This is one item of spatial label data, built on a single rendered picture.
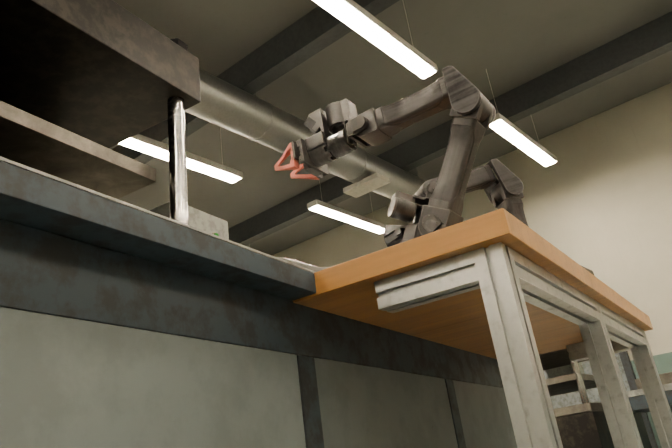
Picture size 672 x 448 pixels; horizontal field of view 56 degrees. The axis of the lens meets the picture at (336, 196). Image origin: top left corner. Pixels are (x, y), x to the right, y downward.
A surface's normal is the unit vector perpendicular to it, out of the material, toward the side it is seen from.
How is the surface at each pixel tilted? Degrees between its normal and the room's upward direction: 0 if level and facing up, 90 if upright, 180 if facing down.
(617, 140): 90
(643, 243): 90
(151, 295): 90
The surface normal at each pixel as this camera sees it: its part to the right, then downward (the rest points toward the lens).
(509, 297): -0.56, -0.28
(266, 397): 0.85, -0.32
